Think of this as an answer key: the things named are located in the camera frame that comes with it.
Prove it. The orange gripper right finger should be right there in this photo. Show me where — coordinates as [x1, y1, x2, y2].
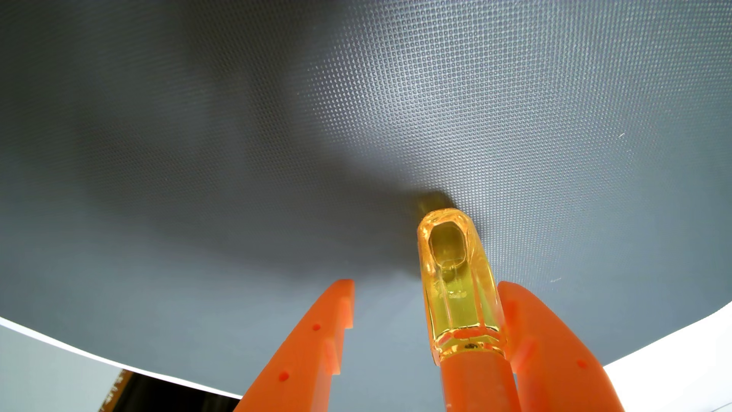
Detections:
[497, 280, 625, 412]

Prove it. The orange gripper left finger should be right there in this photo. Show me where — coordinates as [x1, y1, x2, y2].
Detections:
[233, 278, 356, 412]

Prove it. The yellow eyedrops bottle orange cap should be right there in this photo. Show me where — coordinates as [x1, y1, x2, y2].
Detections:
[416, 208, 522, 412]

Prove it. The grey textured mat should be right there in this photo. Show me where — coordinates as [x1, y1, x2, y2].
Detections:
[0, 0, 732, 412]

